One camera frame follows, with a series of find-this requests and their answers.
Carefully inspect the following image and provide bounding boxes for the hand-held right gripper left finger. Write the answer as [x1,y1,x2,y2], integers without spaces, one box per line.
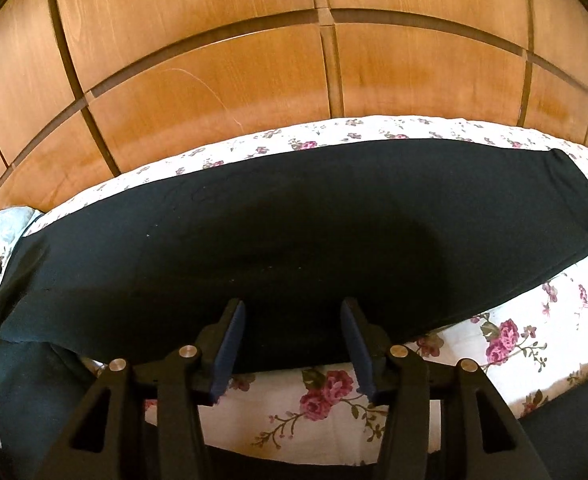
[32,298,247,480]

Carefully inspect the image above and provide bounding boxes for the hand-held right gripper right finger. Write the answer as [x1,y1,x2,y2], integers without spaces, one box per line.
[340,298,550,480]

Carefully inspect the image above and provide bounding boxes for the black pants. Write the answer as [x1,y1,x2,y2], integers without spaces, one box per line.
[0,137,588,376]

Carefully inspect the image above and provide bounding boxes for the light blue pillow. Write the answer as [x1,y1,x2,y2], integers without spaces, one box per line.
[0,207,44,321]

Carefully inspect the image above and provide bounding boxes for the dark blue cloth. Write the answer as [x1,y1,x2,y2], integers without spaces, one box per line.
[0,305,99,480]

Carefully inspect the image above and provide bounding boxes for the floral bed sheet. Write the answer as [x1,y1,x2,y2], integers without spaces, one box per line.
[24,115,588,466]

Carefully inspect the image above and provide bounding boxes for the person's dark clothing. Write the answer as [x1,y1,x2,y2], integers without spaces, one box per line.
[144,360,588,480]

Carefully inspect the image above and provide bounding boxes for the wooden wardrobe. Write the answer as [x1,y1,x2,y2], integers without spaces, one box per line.
[0,0,588,231]

